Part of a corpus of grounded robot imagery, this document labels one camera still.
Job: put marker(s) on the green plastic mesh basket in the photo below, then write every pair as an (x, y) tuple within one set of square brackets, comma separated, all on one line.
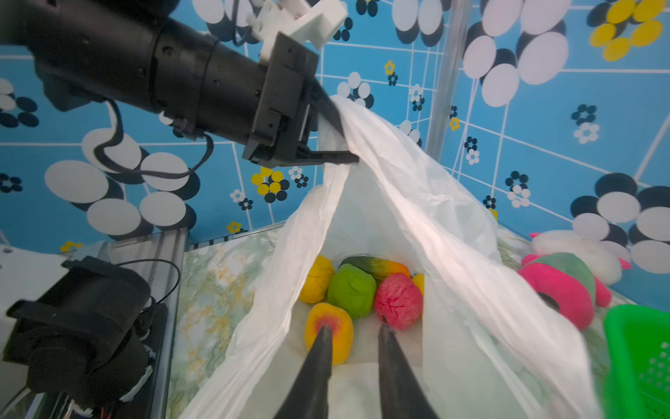
[(637, 384)]

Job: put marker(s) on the green lime fruit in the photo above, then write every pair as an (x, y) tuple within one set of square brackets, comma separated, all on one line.
[(352, 290)]

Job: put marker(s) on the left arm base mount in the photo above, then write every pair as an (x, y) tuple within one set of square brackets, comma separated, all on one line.
[(83, 337)]

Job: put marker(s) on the green orange mango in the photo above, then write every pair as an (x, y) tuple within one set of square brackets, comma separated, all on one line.
[(379, 268)]

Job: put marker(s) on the yellow lemon fruit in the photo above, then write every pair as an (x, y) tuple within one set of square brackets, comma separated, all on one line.
[(317, 282)]

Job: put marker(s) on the pink white plush toy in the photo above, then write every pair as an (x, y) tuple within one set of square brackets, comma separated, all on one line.
[(571, 273)]

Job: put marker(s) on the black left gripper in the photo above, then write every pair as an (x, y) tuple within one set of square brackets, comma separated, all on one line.
[(207, 88)]

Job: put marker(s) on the aluminium frame post left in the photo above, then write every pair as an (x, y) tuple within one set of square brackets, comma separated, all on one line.
[(451, 59)]

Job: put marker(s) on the red lychee fruit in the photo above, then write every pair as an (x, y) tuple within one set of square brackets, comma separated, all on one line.
[(398, 302)]

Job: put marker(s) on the small yellow fruit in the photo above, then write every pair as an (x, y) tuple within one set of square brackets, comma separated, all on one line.
[(419, 281)]

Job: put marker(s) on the white plastic bag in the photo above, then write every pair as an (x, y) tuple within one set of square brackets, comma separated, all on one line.
[(486, 346)]

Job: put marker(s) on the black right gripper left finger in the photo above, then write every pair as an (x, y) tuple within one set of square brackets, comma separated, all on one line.
[(308, 397)]

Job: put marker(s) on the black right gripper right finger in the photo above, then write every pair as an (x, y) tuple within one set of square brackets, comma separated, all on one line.
[(400, 393)]

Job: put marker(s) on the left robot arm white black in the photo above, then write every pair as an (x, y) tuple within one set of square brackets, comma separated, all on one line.
[(103, 51)]

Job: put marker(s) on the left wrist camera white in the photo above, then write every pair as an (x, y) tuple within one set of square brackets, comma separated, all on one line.
[(298, 20)]

